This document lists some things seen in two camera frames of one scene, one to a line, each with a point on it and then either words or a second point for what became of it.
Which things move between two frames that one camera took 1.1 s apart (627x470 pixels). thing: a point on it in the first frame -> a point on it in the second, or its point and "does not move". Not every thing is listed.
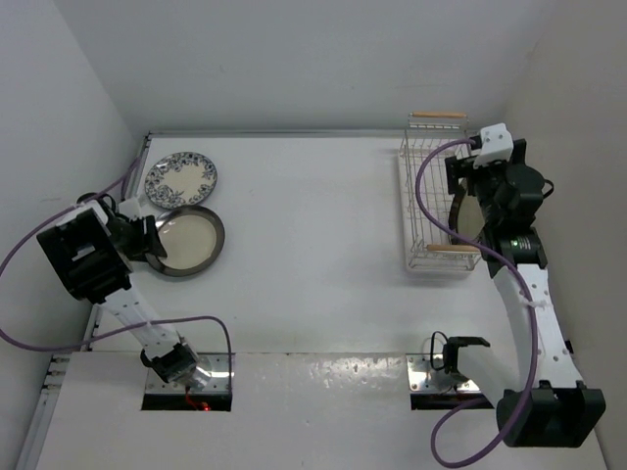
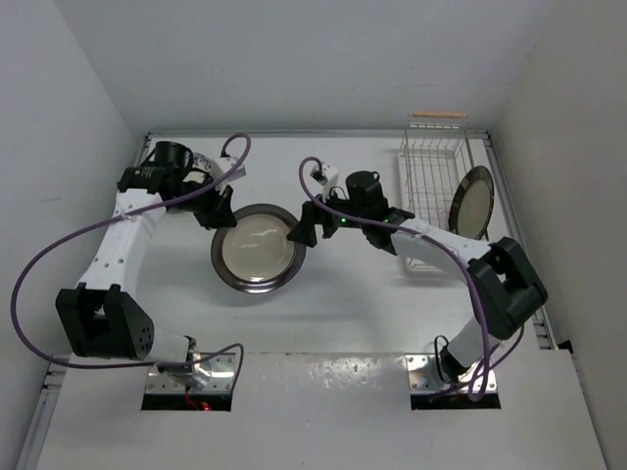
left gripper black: [142, 245] -> [218, 212]
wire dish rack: [426, 250] does not move
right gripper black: [463, 167] -> [306, 230]
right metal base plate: [422, 378] does not move
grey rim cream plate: [192, 239] -> [256, 257]
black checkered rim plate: [465, 215] does not move
